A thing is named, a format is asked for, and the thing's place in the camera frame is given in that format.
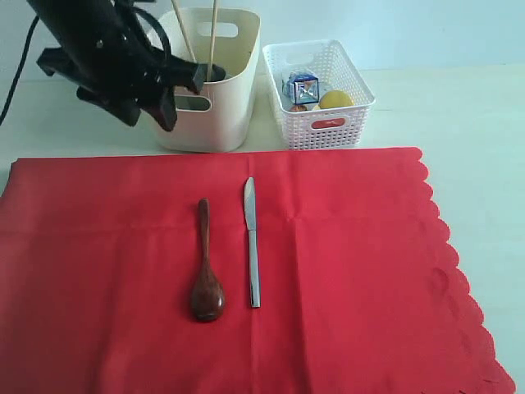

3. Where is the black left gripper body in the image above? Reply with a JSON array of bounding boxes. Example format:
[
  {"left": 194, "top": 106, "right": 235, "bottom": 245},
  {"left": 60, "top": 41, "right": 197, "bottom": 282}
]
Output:
[{"left": 26, "top": 0, "right": 173, "bottom": 127}]

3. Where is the stainless steel cup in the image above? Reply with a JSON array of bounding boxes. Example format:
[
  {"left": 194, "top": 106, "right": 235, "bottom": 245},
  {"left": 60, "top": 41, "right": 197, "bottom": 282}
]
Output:
[{"left": 174, "top": 63, "right": 229, "bottom": 111}]

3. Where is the wooden chopstick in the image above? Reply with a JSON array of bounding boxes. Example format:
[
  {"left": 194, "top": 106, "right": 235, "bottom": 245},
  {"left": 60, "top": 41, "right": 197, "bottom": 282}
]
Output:
[
  {"left": 171, "top": 0, "right": 197, "bottom": 63},
  {"left": 207, "top": 0, "right": 219, "bottom": 82}
]

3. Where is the blue white milk carton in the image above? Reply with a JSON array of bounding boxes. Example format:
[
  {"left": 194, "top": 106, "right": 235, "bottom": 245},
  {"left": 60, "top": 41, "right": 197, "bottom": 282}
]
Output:
[{"left": 281, "top": 70, "right": 320, "bottom": 105}]

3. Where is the orange fried chicken piece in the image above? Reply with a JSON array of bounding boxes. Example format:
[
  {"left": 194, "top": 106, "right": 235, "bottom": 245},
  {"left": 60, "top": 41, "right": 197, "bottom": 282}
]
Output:
[{"left": 290, "top": 104, "right": 308, "bottom": 112}]

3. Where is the silver table knife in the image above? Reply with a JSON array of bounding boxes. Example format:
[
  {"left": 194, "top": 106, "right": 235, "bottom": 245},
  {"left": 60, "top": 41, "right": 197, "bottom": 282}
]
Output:
[{"left": 244, "top": 177, "right": 261, "bottom": 308}]

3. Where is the yellow lemon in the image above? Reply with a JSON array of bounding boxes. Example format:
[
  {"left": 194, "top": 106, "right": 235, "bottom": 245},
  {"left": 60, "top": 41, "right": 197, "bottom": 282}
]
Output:
[{"left": 318, "top": 89, "right": 354, "bottom": 109}]

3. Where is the red toy sausage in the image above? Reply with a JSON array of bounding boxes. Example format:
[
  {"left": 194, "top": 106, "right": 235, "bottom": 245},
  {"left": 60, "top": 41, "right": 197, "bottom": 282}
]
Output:
[{"left": 311, "top": 118, "right": 345, "bottom": 130}]

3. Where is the red tablecloth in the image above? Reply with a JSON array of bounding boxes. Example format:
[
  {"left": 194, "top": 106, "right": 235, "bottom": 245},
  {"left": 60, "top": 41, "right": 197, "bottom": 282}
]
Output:
[{"left": 1, "top": 148, "right": 516, "bottom": 393}]

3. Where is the dark wooden spoon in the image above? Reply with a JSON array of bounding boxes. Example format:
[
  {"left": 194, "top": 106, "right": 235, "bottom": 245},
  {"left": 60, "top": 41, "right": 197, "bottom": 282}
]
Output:
[{"left": 190, "top": 199, "right": 226, "bottom": 323}]

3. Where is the cream plastic storage bin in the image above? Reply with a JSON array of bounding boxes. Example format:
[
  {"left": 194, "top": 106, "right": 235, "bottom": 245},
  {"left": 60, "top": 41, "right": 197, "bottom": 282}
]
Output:
[{"left": 152, "top": 7, "right": 261, "bottom": 152}]

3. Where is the white perforated plastic basket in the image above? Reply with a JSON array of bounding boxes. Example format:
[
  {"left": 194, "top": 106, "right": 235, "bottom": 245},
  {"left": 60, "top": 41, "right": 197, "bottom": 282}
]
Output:
[{"left": 262, "top": 39, "right": 376, "bottom": 150}]

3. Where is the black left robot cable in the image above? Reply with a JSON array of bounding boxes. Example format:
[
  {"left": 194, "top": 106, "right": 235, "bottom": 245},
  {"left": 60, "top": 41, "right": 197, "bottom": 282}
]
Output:
[{"left": 0, "top": 16, "right": 42, "bottom": 126}]

